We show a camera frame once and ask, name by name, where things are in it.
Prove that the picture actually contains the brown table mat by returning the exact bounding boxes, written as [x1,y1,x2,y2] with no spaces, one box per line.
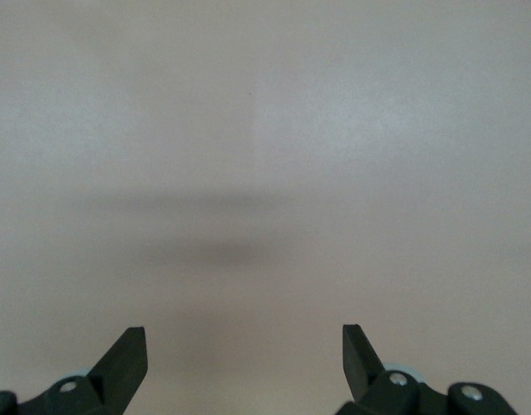
[0,0,531,415]

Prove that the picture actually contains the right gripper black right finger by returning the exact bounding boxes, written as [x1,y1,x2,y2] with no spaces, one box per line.
[336,323,520,415]

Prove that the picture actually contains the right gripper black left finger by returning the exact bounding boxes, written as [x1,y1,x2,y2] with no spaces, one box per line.
[0,326,148,415]

